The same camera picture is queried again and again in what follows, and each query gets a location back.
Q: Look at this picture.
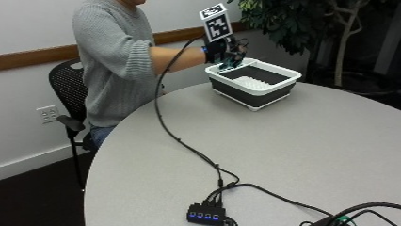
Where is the teal item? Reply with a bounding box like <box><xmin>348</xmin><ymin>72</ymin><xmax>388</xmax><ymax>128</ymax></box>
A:
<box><xmin>218</xmin><ymin>53</ymin><xmax>243</xmax><ymax>70</ymax></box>

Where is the white and black dish tub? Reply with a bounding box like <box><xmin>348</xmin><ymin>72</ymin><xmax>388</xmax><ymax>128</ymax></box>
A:
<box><xmin>204</xmin><ymin>57</ymin><xmax>304</xmax><ymax>112</ymax></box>

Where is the white cube of black markers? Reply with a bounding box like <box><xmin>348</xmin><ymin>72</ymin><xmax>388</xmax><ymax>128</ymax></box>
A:
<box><xmin>199</xmin><ymin>3</ymin><xmax>235</xmax><ymax>43</ymax></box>

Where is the green indoor tree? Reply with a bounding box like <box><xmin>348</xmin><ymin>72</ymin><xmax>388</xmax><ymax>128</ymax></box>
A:
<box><xmin>227</xmin><ymin>0</ymin><xmax>401</xmax><ymax>92</ymax></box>

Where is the the person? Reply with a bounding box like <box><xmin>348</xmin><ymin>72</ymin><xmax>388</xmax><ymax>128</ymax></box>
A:
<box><xmin>72</xmin><ymin>0</ymin><xmax>208</xmax><ymax>149</ymax></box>

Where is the black mesh office chair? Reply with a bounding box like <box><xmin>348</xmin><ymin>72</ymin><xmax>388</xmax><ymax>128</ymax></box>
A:
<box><xmin>48</xmin><ymin>57</ymin><xmax>100</xmax><ymax>191</ymax></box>

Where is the black usb hub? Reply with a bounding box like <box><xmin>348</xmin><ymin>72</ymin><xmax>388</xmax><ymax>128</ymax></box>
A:
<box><xmin>186</xmin><ymin>197</ymin><xmax>228</xmax><ymax>226</ymax></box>

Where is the black glove cable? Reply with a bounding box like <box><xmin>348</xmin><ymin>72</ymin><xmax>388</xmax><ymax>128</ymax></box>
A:
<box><xmin>154</xmin><ymin>35</ymin><xmax>242</xmax><ymax>202</ymax></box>

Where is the wooden wall rail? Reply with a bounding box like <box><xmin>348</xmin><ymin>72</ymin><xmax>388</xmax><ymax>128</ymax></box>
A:
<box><xmin>0</xmin><ymin>21</ymin><xmax>248</xmax><ymax>72</ymax></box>

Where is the white wall outlet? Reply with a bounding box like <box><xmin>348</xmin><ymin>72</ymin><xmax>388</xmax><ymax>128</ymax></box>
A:
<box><xmin>35</xmin><ymin>104</ymin><xmax>60</xmax><ymax>125</ymax></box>

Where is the black cable with green connector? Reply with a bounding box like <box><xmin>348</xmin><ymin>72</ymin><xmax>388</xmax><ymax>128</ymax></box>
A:
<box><xmin>299</xmin><ymin>202</ymin><xmax>401</xmax><ymax>226</ymax></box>

